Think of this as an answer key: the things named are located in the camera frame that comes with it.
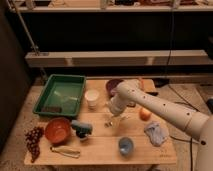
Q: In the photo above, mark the dark red grape bunch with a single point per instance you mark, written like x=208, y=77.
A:
x=32, y=139

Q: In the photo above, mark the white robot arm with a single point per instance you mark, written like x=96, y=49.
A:
x=197, y=125

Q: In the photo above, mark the white paper cup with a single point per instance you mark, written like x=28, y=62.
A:
x=92, y=97

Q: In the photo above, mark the blue plastic cup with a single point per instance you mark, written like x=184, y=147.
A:
x=126, y=146

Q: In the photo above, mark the purple bowl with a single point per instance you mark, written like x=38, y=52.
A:
x=111, y=85

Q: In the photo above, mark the silver fork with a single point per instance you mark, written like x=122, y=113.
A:
x=115, y=121

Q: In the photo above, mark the green plastic tray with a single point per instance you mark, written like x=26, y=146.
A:
x=64, y=91

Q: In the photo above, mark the orange fruit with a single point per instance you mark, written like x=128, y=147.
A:
x=144, y=114

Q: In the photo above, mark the teal dish brush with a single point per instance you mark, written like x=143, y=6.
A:
x=82, y=129

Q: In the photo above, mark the dark sponge in tray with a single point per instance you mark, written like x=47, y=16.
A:
x=51, y=109

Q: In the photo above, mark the orange bowl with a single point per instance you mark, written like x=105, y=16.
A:
x=58, y=130

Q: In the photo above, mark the light blue cloth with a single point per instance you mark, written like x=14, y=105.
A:
x=157, y=135

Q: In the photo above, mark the wooden shelf beam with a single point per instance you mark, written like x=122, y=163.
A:
x=118, y=58

